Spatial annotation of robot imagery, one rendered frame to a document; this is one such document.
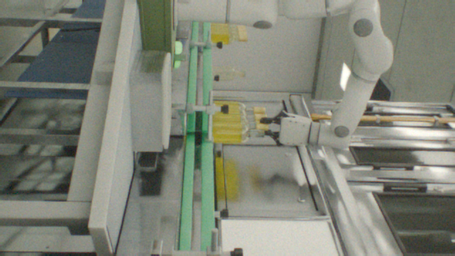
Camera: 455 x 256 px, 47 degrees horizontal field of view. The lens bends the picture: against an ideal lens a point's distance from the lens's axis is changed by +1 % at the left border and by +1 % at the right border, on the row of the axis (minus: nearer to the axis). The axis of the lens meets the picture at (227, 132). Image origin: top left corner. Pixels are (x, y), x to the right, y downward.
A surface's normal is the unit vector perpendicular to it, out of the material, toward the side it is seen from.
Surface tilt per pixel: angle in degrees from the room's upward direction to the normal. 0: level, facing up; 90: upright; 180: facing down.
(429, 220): 90
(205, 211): 90
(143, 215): 90
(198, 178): 90
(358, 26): 114
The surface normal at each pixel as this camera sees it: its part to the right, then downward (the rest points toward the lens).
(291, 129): -0.26, 0.39
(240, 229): 0.05, -0.88
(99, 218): 0.06, -0.61
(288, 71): 0.04, 0.47
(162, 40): 0.01, 0.79
